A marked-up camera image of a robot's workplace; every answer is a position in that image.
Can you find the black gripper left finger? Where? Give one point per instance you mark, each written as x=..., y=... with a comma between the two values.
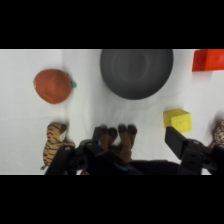
x=71, y=160

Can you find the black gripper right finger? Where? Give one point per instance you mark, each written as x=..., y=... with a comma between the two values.
x=193, y=156

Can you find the brown deer plush toy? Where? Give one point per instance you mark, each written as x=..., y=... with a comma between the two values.
x=126, y=143

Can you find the grey bowl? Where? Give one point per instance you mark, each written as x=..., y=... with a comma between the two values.
x=136, y=73

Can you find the striped tiger plush toy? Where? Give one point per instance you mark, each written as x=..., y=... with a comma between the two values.
x=53, y=143

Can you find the spotted leopard plush toy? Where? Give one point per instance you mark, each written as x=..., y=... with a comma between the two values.
x=220, y=135

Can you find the yellow cube block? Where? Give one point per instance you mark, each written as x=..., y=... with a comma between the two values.
x=178, y=120

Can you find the orange plush fruit toy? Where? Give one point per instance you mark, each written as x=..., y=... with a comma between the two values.
x=52, y=86

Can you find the red cube block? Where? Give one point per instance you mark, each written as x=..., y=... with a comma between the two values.
x=208, y=60

